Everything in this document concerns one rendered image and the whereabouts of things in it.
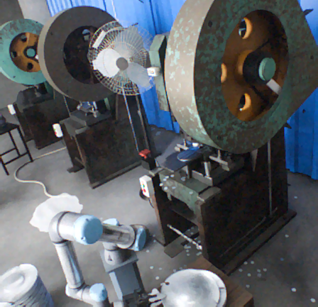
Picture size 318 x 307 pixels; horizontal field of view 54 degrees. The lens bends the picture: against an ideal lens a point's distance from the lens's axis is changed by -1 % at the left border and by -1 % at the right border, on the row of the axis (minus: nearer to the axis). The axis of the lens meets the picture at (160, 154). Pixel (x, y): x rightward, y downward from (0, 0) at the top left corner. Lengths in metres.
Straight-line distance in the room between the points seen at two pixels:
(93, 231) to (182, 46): 0.82
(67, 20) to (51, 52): 0.29
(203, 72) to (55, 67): 1.79
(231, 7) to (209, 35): 0.16
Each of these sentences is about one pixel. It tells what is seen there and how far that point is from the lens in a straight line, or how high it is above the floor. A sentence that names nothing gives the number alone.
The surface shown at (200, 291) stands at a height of 0.40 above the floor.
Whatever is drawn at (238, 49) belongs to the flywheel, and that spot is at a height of 1.43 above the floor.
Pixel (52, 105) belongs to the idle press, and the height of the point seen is 0.53.
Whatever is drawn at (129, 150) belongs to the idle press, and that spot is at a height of 0.19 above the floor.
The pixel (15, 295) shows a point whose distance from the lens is 2.22.
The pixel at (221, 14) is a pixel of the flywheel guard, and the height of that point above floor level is 1.60.
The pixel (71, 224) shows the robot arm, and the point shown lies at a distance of 1.34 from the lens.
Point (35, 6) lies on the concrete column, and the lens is 6.68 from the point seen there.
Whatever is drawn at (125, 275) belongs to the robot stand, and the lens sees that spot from 1.91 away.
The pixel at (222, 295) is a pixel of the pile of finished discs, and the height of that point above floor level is 0.38.
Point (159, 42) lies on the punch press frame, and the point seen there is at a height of 1.47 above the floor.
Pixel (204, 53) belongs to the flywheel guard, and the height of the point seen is 1.48.
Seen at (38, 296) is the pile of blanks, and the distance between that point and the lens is 2.27.
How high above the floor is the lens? 1.73
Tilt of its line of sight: 27 degrees down
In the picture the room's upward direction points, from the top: 12 degrees counter-clockwise
